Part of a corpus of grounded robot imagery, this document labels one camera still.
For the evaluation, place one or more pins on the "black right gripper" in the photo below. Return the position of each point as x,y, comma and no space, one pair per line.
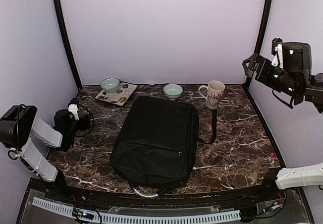
256,59

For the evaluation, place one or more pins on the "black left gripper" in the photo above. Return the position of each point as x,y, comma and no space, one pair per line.
85,123

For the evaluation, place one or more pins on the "black student backpack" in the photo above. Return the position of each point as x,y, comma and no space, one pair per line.
156,148

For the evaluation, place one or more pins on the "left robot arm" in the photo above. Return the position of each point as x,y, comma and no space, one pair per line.
22,127

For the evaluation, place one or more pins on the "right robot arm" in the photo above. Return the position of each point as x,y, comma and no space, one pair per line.
289,72

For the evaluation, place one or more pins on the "cream floral mug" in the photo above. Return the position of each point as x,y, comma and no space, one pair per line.
214,92

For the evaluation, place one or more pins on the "pale green bowl on plate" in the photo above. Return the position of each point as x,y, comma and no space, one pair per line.
110,85

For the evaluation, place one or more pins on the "floral square plate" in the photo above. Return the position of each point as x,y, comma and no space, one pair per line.
119,97

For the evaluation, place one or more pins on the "pale green bowl centre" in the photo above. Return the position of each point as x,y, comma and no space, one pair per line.
173,91

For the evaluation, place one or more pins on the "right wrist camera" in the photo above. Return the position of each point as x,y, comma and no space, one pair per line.
277,53

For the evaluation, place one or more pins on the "black right frame post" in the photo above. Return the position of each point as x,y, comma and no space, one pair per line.
263,26

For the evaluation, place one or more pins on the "black frame post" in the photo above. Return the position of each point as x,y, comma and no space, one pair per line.
66,43
263,26

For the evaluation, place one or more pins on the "white slotted cable duct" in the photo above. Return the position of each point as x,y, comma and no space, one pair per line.
135,215

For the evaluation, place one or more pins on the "black left frame post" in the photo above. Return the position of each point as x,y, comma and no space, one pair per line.
66,43

